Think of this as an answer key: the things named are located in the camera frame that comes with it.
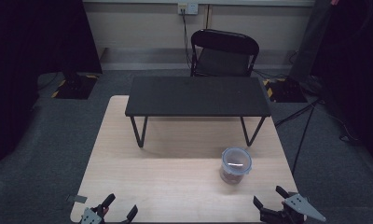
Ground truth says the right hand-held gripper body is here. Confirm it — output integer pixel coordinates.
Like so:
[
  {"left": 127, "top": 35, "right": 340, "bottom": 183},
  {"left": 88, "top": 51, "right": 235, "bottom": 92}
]
[{"left": 259, "top": 192, "right": 327, "bottom": 224}]

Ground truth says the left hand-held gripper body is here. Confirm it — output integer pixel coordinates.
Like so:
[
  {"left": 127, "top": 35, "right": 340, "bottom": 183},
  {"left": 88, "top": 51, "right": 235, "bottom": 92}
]
[{"left": 79, "top": 204, "right": 130, "bottom": 224}]

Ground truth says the clear plastic jar with lid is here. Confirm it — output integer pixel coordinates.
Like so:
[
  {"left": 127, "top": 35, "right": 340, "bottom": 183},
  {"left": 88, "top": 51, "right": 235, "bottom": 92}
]
[{"left": 219, "top": 147, "right": 254, "bottom": 186}]

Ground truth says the grey tape piece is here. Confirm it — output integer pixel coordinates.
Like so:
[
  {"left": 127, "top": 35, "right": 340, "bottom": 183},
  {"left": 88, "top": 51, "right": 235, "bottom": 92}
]
[{"left": 65, "top": 193, "right": 89, "bottom": 204}]

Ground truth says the black stand base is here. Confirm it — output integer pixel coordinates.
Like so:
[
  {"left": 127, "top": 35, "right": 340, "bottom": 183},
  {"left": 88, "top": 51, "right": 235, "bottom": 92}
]
[
  {"left": 261, "top": 77, "right": 309, "bottom": 104},
  {"left": 50, "top": 72, "right": 100, "bottom": 101}
]

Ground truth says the low black shelf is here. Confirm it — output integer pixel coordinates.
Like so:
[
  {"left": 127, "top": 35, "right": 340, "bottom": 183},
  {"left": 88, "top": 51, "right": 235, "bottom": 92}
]
[{"left": 124, "top": 76, "right": 272, "bottom": 148}]

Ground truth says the black curtain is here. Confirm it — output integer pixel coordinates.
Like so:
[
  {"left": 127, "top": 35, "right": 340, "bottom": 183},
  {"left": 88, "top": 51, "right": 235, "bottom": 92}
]
[
  {"left": 311, "top": 0, "right": 373, "bottom": 173},
  {"left": 0, "top": 0, "right": 104, "bottom": 166}
]

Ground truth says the grey upright panel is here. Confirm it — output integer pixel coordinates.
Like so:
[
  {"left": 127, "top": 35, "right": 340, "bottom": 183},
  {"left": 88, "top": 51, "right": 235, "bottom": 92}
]
[{"left": 288, "top": 0, "right": 336, "bottom": 84}]

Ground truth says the black folding chair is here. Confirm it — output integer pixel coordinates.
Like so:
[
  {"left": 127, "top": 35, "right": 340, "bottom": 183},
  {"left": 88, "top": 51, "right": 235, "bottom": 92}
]
[{"left": 189, "top": 28, "right": 260, "bottom": 78}]

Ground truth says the black floor cable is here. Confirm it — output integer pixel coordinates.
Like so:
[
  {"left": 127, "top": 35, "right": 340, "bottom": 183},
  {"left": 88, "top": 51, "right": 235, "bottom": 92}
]
[
  {"left": 274, "top": 98, "right": 321, "bottom": 129},
  {"left": 291, "top": 105, "right": 316, "bottom": 176},
  {"left": 253, "top": 68, "right": 290, "bottom": 80}
]

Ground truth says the black power cable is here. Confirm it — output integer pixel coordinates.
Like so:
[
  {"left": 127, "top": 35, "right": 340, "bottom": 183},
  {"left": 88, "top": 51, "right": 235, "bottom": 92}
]
[{"left": 180, "top": 8, "right": 193, "bottom": 71}]

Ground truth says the white wall socket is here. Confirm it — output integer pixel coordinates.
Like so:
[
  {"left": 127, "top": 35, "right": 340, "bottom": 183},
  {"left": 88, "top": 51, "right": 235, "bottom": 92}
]
[{"left": 177, "top": 2, "right": 200, "bottom": 16}]

